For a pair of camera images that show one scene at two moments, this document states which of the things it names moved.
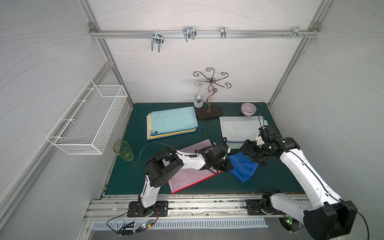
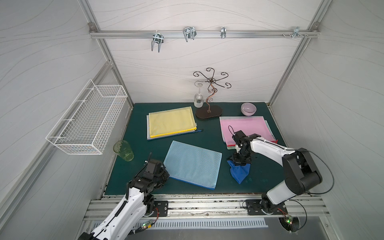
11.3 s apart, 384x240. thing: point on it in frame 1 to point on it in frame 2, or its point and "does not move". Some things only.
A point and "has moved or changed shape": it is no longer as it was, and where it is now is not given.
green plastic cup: x=123 y=149 does not move
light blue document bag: x=173 y=120 to x=193 y=164
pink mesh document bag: x=183 y=178 to x=258 y=125
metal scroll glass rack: x=207 y=111 does not move
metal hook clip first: x=158 y=38 does not move
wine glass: x=198 y=98 does not move
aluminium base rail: x=182 y=207 does not move
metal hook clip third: x=223 y=32 does not move
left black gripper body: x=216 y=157 to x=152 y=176
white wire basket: x=86 y=125 does not move
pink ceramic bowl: x=248 y=109 does not move
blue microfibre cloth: x=243 y=168 has moved or changed shape
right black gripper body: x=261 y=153 to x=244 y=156
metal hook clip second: x=189 y=32 does not move
